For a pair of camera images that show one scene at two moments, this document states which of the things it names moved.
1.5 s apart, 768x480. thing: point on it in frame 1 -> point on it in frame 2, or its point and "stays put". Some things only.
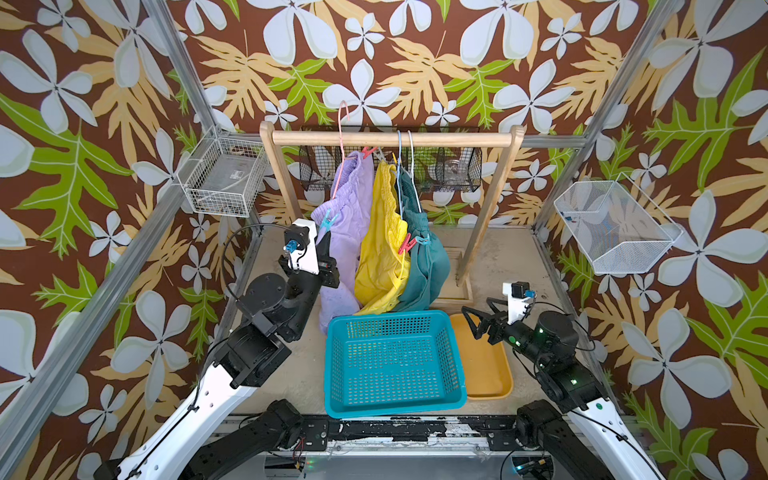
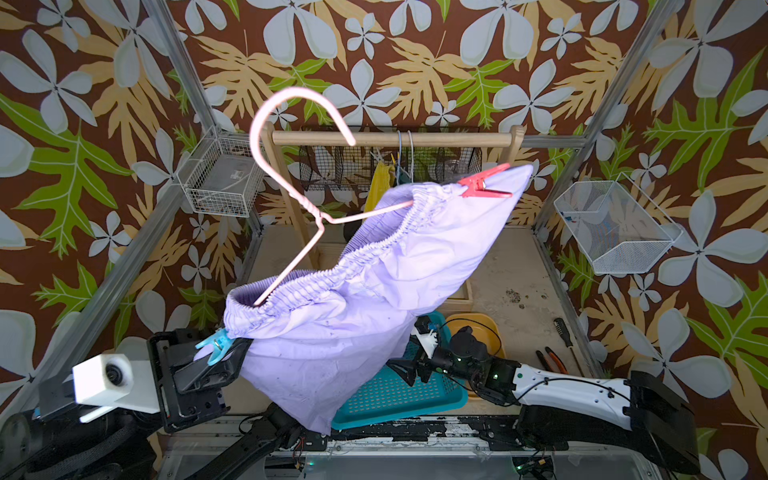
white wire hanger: [412, 178] stays put
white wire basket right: [617, 228] stays put
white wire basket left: [222, 175] stays put
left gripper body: [322, 275] -> [184, 408]
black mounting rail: [423, 432] stays put
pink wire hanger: [341, 143] -> [322, 221]
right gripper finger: [479, 330] -> [409, 368]
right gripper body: [504, 332] -> [444, 362]
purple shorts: [345, 215] -> [316, 340]
